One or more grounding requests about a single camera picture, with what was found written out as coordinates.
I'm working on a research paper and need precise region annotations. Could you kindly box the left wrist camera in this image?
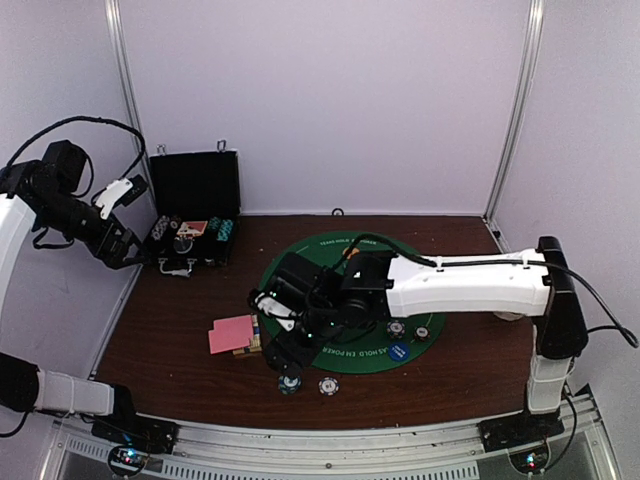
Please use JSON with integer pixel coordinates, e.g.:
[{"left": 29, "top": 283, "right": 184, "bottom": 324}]
[{"left": 92, "top": 175, "right": 148, "bottom": 220}]

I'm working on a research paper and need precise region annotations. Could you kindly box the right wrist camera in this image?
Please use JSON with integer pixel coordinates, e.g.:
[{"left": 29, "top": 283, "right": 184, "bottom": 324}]
[{"left": 248, "top": 252, "right": 320, "bottom": 321}]

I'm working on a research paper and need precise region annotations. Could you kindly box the teal blue chip stack in case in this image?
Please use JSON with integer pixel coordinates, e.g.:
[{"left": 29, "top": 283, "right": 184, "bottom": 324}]
[{"left": 216, "top": 219, "right": 236, "bottom": 243}]

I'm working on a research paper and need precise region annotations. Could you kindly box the boxed playing card deck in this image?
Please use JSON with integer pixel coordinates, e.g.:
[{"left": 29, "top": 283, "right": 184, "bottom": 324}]
[{"left": 176, "top": 221, "right": 208, "bottom": 237}]

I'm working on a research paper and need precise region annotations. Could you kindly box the green round poker mat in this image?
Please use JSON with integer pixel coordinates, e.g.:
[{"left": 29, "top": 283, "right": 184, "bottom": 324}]
[{"left": 259, "top": 231, "right": 446, "bottom": 375}]

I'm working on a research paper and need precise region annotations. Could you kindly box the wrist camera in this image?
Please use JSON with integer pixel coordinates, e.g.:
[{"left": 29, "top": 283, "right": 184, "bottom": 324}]
[
  {"left": 248, "top": 252, "right": 320, "bottom": 321},
  {"left": 92, "top": 175, "right": 148, "bottom": 220}
]

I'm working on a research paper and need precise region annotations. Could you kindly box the blue beige chip mat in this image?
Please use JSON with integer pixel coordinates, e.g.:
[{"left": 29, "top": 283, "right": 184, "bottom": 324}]
[{"left": 386, "top": 321, "right": 406, "bottom": 339}]

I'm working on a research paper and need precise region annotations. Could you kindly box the open card deck box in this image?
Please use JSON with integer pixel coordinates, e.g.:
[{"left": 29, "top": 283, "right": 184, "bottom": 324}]
[{"left": 232, "top": 314, "right": 262, "bottom": 358}]

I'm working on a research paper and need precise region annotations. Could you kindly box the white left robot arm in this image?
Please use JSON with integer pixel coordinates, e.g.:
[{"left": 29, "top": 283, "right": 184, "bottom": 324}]
[{"left": 1, "top": 115, "right": 149, "bottom": 444}]

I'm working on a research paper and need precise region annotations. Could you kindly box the brown chip stack in case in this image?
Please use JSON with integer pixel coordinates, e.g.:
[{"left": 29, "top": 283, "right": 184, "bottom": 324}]
[{"left": 169, "top": 215, "right": 182, "bottom": 229}]

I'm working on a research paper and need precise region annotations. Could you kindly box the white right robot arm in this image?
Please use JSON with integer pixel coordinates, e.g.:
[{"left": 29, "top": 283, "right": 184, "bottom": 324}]
[{"left": 249, "top": 232, "right": 639, "bottom": 442}]

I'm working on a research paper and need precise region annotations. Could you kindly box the blue small blind button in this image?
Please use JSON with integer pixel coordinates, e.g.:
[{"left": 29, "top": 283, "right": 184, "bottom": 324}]
[{"left": 388, "top": 342, "right": 411, "bottom": 363}]

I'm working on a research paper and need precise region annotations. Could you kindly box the pink playing cards pile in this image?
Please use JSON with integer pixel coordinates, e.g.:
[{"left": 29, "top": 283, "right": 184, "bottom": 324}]
[{"left": 208, "top": 315, "right": 254, "bottom": 355}]

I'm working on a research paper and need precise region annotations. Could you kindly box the blue green 50 chip stack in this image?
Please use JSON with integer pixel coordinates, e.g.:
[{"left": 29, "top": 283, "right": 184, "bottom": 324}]
[{"left": 278, "top": 375, "right": 302, "bottom": 395}]

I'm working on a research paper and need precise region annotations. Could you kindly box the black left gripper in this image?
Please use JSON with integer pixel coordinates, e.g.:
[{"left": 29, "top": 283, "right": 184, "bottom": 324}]
[{"left": 34, "top": 189, "right": 150, "bottom": 268}]

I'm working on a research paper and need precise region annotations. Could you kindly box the blue beige chip stack in case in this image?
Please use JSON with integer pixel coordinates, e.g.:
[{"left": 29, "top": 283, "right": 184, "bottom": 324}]
[{"left": 150, "top": 215, "right": 170, "bottom": 241}]

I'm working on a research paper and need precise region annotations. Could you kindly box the dark blue green chip stack in case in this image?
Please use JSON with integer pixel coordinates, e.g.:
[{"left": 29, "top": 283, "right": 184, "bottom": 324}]
[{"left": 206, "top": 217, "right": 222, "bottom": 236}]

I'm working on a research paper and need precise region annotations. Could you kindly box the clear acrylic dealer button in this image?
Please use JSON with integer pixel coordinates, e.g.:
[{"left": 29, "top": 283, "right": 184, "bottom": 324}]
[{"left": 173, "top": 238, "right": 193, "bottom": 255}]

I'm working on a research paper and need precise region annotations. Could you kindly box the black poker chip case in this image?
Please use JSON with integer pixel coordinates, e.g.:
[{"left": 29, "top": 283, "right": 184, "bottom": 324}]
[{"left": 144, "top": 139, "right": 241, "bottom": 278}]

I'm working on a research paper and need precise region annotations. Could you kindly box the blue beige 10 chip stack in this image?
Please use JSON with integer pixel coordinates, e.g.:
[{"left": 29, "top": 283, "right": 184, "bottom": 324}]
[{"left": 318, "top": 377, "right": 340, "bottom": 396}]

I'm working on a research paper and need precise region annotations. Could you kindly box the aluminium front rail base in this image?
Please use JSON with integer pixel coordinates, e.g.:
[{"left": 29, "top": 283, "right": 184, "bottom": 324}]
[{"left": 39, "top": 384, "right": 626, "bottom": 480}]

